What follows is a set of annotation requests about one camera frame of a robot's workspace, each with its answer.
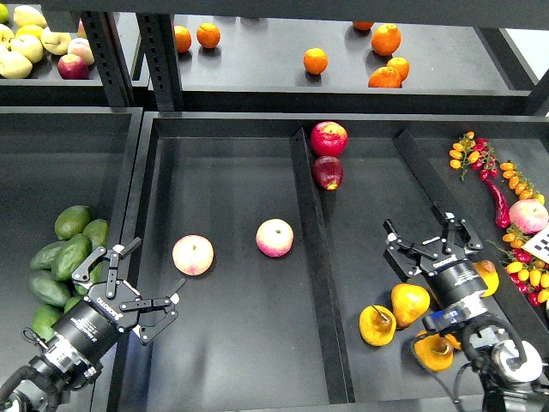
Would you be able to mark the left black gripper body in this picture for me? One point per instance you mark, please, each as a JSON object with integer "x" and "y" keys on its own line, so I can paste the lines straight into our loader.
{"x": 94, "y": 324}

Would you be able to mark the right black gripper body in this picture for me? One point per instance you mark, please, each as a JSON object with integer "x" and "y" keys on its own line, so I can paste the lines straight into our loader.
{"x": 452, "y": 278}

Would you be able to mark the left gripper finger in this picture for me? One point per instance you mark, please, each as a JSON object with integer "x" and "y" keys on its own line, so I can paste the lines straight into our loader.
{"x": 147, "y": 318}
{"x": 82, "y": 274}

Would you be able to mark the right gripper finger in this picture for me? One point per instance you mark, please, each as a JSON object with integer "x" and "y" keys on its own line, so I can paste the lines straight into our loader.
{"x": 404, "y": 257}
{"x": 460, "y": 237}

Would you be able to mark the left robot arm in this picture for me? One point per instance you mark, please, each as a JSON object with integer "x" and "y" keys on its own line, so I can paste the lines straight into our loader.
{"x": 71, "y": 359}

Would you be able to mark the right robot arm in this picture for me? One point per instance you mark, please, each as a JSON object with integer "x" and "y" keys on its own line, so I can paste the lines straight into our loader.
{"x": 509, "y": 368}

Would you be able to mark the green avocado left pile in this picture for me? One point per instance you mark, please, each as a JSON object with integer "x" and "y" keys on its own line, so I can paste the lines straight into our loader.
{"x": 43, "y": 259}

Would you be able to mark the pale yellow pear bottom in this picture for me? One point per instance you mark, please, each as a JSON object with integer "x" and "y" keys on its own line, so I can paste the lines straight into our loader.
{"x": 14, "y": 65}

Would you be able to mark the red chili pepper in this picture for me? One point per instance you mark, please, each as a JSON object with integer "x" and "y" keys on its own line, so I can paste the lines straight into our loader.
{"x": 501, "y": 207}

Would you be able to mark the pink peach right tray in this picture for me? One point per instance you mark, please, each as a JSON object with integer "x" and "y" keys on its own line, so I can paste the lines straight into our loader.
{"x": 529, "y": 216}

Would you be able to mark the lower cherry tomato bunch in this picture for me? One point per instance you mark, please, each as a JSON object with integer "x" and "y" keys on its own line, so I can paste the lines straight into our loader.
{"x": 529, "y": 273}

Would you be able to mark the cherry tomato bunch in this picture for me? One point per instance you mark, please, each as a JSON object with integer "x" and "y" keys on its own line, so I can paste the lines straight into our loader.
{"x": 472, "y": 153}
{"x": 529, "y": 273}

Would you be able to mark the upper cherry tomato bunch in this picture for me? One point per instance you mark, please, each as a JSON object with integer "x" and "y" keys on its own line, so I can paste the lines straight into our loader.
{"x": 472, "y": 153}

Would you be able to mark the checkered marker card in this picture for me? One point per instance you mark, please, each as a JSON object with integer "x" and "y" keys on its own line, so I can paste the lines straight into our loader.
{"x": 537, "y": 246}

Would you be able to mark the pink apple left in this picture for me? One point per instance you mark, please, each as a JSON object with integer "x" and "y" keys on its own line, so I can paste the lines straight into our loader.
{"x": 193, "y": 255}

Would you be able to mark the pink apple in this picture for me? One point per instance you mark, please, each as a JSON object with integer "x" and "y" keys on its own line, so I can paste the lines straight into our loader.
{"x": 274, "y": 238}
{"x": 193, "y": 255}

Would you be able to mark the dark red apple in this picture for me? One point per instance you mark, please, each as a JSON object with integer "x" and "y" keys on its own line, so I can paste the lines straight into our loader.
{"x": 327, "y": 172}

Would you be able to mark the black left tray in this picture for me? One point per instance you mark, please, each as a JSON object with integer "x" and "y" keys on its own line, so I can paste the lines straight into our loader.
{"x": 52, "y": 158}

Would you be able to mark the black tray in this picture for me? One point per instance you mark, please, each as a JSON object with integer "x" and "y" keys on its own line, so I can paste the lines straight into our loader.
{"x": 52, "y": 158}
{"x": 259, "y": 333}

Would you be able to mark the pink apple centre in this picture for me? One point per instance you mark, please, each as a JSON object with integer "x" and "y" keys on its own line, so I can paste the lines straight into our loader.
{"x": 274, "y": 238}

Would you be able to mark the black middle tray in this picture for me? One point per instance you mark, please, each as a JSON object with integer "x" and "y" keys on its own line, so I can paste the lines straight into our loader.
{"x": 259, "y": 333}

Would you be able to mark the bright red apple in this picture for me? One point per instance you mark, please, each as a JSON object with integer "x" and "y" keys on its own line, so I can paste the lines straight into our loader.
{"x": 329, "y": 139}

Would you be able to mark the orange lower right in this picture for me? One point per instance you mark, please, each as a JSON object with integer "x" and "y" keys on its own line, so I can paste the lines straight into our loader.
{"x": 385, "y": 77}

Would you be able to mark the orange right small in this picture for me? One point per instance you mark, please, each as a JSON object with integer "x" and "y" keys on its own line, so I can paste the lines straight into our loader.
{"x": 401, "y": 65}

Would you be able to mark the black upper left shelf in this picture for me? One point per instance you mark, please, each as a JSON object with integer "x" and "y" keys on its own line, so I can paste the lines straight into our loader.
{"x": 45, "y": 87}

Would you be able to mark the large orange upper right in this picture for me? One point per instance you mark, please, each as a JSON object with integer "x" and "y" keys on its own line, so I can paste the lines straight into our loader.
{"x": 386, "y": 39}

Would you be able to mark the red apple upper shelf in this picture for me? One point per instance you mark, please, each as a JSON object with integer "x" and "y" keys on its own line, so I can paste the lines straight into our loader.
{"x": 72, "y": 67}

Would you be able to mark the orange centre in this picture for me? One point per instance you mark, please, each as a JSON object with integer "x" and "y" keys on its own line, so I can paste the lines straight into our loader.
{"x": 315, "y": 61}

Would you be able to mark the pale peach upper shelf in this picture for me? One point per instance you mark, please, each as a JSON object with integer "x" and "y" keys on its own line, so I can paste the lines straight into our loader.
{"x": 81, "y": 47}

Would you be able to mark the black perforated upright post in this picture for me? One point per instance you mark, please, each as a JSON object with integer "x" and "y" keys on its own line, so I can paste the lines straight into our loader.
{"x": 102, "y": 35}

